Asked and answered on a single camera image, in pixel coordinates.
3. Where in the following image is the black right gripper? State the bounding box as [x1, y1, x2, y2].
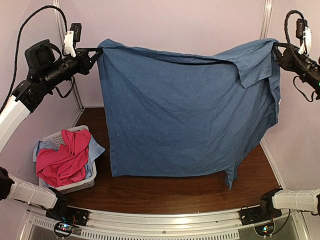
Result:
[269, 42, 320, 93]

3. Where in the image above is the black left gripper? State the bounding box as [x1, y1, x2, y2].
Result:
[41, 47, 103, 89]

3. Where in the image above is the dark blue polo shirt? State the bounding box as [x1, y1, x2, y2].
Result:
[97, 38, 281, 187]

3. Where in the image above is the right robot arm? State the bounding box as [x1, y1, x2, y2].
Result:
[256, 43, 320, 221]

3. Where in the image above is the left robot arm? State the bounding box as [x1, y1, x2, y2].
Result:
[0, 39, 103, 222]

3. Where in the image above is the white plastic laundry basket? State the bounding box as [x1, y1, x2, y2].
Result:
[38, 125, 97, 194]

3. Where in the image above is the light blue garment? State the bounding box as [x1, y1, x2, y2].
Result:
[32, 136, 105, 180]

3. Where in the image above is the red garment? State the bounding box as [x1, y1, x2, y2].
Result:
[35, 129, 91, 188]

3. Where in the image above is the right circuit board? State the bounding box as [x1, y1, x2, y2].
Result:
[254, 222, 275, 237]

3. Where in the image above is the circuit board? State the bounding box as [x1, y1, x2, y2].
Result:
[53, 221, 75, 238]
[254, 222, 275, 237]

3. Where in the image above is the left circuit board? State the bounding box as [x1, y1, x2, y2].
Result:
[53, 221, 75, 238]

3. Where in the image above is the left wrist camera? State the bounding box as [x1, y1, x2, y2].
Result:
[62, 22, 82, 58]

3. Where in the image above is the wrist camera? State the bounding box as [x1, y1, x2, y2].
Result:
[295, 18, 312, 56]
[62, 22, 82, 58]

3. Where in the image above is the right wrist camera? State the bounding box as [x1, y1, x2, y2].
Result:
[295, 18, 312, 56]

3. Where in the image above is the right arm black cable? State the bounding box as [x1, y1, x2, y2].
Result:
[283, 9, 316, 102]

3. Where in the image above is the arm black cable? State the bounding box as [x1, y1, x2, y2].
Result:
[0, 6, 70, 111]
[283, 9, 316, 102]

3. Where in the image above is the right aluminium frame post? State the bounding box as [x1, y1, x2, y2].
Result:
[259, 0, 273, 39]

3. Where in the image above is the aluminium frame post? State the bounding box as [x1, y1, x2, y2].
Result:
[53, 0, 85, 111]
[259, 0, 273, 39]

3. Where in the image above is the left aluminium frame post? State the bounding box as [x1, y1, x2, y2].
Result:
[53, 0, 85, 111]

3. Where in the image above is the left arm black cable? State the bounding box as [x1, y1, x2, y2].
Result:
[0, 6, 70, 111]

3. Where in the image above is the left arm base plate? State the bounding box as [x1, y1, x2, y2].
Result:
[45, 206, 89, 227]

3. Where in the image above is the aluminium front rail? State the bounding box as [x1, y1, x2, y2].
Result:
[23, 202, 308, 240]

